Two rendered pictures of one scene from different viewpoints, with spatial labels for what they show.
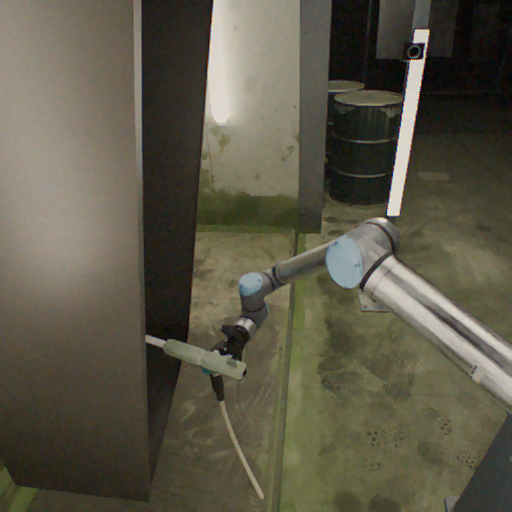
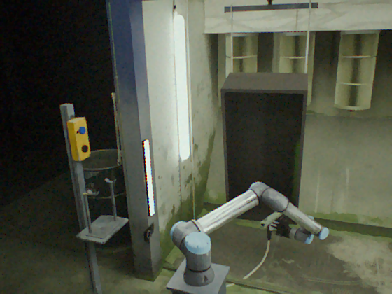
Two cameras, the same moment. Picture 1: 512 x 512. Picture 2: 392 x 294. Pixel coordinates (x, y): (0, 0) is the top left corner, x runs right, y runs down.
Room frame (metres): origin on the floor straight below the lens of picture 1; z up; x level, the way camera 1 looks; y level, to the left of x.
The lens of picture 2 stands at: (0.81, -2.59, 2.09)
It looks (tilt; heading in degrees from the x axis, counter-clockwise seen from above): 21 degrees down; 103
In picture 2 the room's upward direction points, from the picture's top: 2 degrees counter-clockwise
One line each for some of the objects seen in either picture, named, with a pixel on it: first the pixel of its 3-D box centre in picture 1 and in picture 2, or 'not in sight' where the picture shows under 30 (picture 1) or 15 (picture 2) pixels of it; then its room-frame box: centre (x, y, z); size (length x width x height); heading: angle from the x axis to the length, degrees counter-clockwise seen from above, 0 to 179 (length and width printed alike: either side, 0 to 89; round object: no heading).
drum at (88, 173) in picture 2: not in sight; (108, 199); (-0.79, 0.56, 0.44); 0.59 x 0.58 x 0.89; 151
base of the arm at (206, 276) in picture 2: not in sight; (198, 269); (0.40, -0.75, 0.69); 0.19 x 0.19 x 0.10
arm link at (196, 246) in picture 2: not in sight; (197, 249); (0.40, -0.75, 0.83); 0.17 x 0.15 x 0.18; 129
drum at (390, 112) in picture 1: (364, 149); not in sight; (3.20, -1.02, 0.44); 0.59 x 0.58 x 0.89; 5
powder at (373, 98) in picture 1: (368, 99); not in sight; (3.20, -1.02, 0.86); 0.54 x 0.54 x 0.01
